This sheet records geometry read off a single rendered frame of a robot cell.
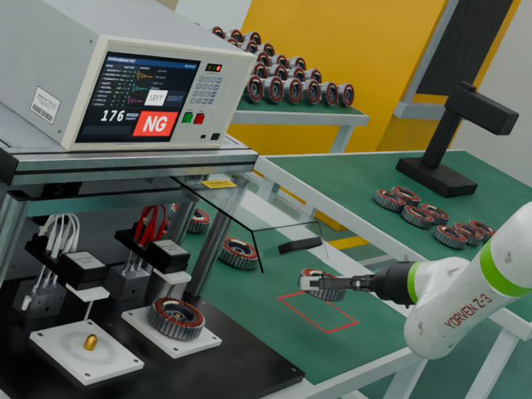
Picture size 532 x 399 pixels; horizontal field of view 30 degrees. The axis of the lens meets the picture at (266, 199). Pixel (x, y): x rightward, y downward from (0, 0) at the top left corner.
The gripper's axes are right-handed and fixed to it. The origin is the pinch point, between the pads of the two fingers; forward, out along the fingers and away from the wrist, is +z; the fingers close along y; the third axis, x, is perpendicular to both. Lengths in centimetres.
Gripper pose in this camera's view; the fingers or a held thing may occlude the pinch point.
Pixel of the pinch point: (324, 283)
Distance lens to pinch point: 228.8
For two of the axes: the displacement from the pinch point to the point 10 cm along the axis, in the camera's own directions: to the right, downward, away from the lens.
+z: -7.4, 0.5, 6.8
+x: 0.1, 10.0, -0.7
